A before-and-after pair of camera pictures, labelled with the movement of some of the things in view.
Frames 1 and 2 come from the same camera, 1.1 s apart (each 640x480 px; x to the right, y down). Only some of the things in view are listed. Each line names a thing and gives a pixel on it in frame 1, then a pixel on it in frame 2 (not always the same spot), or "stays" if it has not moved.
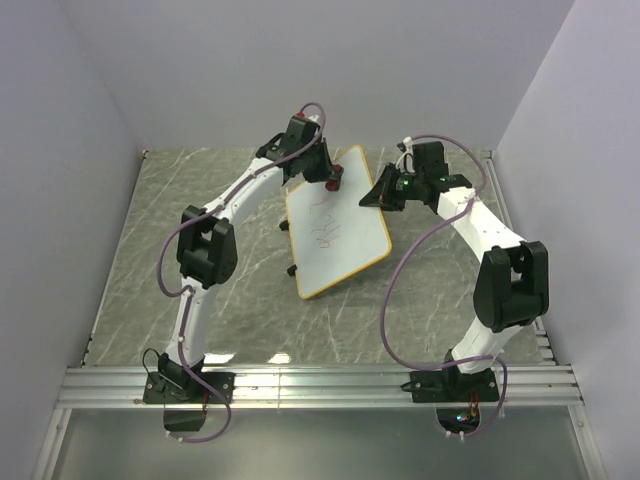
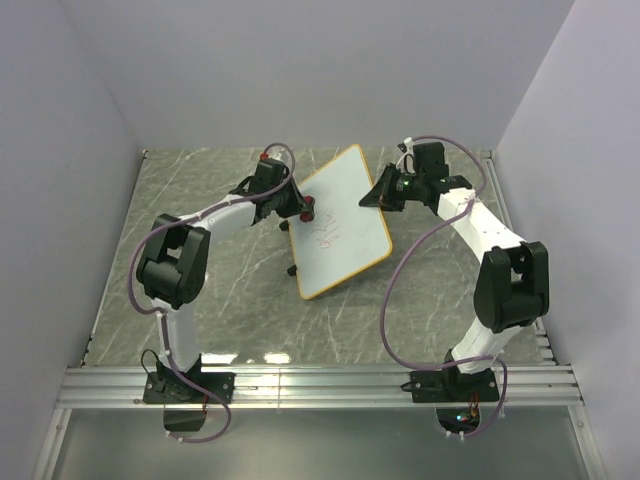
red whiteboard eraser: (333, 183) -> (307, 214)
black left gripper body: (318, 166) -> (287, 199)
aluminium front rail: (123, 387) stays
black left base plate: (208, 394) stays
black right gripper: (380, 194) stays
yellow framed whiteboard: (334, 236) stays
